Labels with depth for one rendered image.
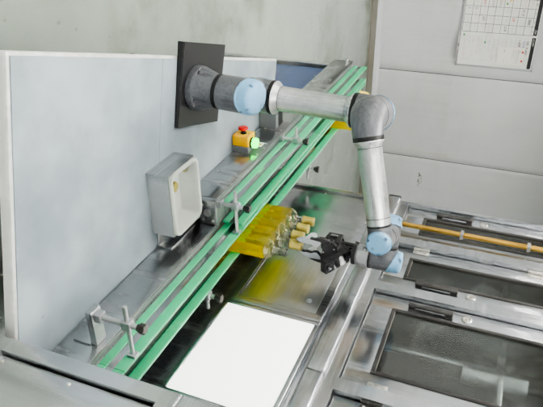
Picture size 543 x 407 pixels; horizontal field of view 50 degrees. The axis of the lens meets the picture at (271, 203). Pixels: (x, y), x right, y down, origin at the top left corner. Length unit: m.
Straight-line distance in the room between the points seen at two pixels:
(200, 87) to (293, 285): 0.75
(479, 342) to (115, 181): 1.23
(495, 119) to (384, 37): 1.77
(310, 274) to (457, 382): 0.63
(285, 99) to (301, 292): 0.66
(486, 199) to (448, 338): 6.56
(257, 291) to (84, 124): 0.85
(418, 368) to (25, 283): 1.14
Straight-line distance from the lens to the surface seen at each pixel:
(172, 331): 1.78
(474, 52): 7.76
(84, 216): 1.64
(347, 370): 1.84
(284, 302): 2.00
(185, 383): 1.75
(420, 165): 8.38
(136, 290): 1.80
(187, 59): 1.94
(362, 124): 1.76
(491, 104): 7.95
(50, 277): 1.59
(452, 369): 1.90
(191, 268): 1.89
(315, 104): 1.94
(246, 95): 1.87
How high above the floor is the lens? 1.74
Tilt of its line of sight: 20 degrees down
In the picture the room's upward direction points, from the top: 101 degrees clockwise
